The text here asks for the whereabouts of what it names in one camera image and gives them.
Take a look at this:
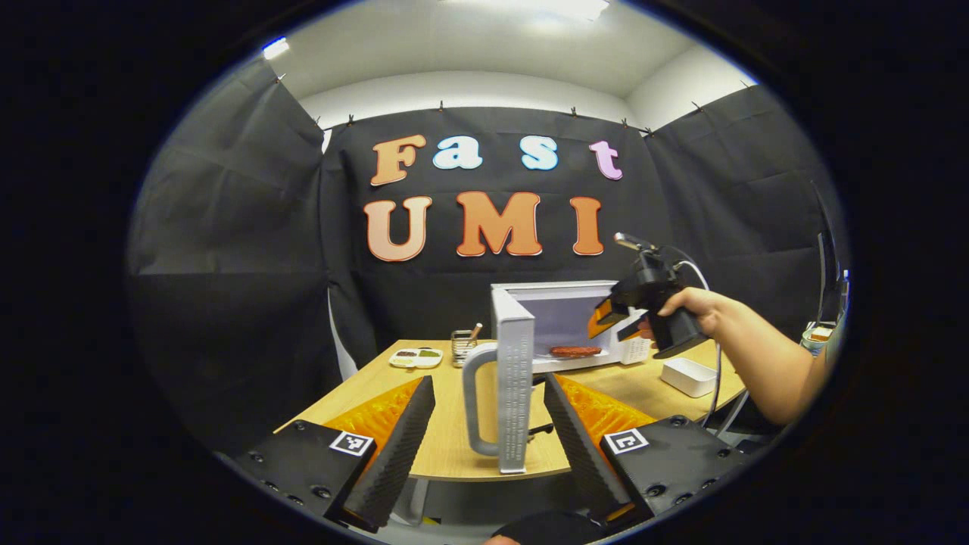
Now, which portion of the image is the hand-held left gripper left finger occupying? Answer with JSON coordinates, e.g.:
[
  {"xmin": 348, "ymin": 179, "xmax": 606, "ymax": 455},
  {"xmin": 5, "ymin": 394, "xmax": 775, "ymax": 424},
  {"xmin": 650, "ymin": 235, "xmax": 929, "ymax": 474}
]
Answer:
[{"xmin": 233, "ymin": 375, "xmax": 437, "ymax": 534}]

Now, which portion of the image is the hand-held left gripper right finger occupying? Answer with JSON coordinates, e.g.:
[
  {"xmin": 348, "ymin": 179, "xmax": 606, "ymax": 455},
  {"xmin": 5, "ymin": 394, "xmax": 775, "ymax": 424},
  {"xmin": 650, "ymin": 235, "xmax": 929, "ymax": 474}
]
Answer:
[{"xmin": 544, "ymin": 372, "xmax": 752, "ymax": 531}]

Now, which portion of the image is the white microwave oven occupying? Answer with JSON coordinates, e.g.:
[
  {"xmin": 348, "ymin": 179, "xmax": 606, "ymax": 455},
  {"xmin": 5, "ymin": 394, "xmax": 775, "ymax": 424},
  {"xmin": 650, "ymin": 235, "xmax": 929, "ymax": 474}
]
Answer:
[{"xmin": 462, "ymin": 280, "xmax": 653, "ymax": 475}]

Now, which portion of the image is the small white rectangular tray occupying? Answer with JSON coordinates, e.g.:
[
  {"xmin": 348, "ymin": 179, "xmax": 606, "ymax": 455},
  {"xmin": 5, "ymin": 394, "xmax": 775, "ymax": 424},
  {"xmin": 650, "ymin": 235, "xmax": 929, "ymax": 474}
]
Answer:
[{"xmin": 660, "ymin": 357, "xmax": 718, "ymax": 399}]

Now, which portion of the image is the white divided sauce dish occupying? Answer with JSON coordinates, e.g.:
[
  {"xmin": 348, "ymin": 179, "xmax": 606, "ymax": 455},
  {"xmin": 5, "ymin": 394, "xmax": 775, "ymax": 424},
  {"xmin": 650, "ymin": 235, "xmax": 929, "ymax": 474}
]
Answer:
[{"xmin": 388, "ymin": 347, "xmax": 444, "ymax": 370}]

